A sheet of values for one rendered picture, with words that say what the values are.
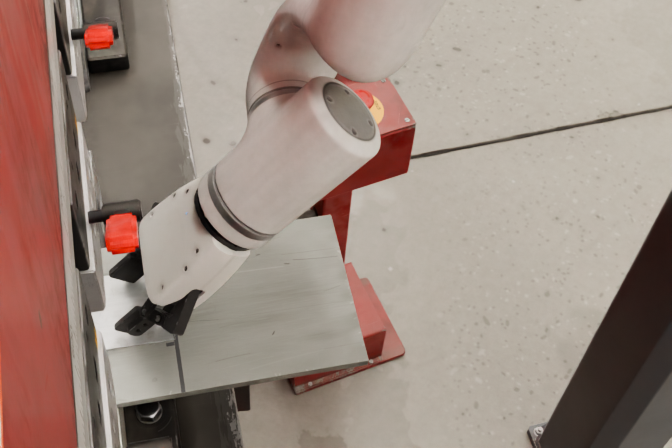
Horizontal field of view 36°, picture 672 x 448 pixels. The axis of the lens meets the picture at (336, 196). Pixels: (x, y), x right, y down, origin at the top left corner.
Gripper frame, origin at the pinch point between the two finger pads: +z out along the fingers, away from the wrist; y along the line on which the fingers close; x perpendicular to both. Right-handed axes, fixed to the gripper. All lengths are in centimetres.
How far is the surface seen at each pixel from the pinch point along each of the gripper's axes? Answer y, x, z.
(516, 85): -105, 139, 15
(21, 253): 29, -36, -38
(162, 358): 6.2, 3.0, 0.6
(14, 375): 36, -38, -41
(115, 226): 11.0, -17.8, -21.6
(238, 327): 4.2, 9.0, -4.6
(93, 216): 6.7, -16.3, -17.1
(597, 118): -92, 152, 5
